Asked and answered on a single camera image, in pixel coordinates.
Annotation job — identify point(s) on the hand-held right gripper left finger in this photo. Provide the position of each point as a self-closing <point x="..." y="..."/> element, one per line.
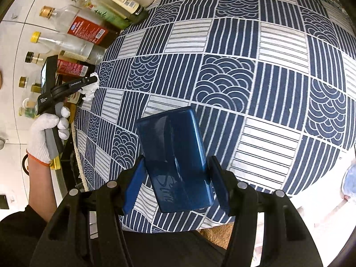
<point x="135" y="186"/>

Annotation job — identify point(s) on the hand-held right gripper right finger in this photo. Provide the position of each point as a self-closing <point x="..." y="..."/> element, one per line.
<point x="221" y="186"/>

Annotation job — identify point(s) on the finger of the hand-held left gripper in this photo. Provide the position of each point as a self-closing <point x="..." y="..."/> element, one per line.
<point x="90" y="82"/>

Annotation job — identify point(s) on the white tissue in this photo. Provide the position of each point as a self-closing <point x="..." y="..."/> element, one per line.
<point x="89" y="93"/>

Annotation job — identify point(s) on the glossy blue box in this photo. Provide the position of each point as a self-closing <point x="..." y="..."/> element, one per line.
<point x="175" y="158"/>

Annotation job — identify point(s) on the person's left forearm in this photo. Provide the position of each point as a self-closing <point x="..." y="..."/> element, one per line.
<point x="40" y="186"/>

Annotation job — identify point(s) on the person's left hand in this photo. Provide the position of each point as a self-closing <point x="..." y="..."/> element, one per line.
<point x="39" y="136"/>

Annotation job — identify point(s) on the glass jar with gold lid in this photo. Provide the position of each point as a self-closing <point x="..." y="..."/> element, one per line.
<point x="29" y="108"/>
<point x="23" y="82"/>

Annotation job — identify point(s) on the clear glass bottle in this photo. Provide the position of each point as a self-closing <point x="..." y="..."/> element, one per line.
<point x="78" y="47"/>

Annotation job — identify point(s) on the brown fuzzy mat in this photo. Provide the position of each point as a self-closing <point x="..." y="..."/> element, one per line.
<point x="219" y="235"/>

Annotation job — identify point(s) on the large bottle with red label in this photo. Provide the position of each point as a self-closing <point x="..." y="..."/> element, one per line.
<point x="86" y="30"/>

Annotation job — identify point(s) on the metal strainer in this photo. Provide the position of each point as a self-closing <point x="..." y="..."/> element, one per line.
<point x="3" y="142"/>

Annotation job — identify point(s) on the green label bottle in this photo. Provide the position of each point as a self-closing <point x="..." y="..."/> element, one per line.
<point x="111" y="16"/>

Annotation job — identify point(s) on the black faucet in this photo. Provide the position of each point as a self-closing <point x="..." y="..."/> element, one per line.
<point x="25" y="167"/>

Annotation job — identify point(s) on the yellow-capped bottle with pale label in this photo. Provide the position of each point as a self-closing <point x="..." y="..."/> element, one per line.
<point x="122" y="0"/>

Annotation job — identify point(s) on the blue patterned tablecloth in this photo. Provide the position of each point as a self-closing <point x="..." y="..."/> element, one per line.
<point x="250" y="75"/>

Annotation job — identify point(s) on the person's black clothing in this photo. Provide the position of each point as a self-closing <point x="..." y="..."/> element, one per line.
<point x="16" y="239"/>

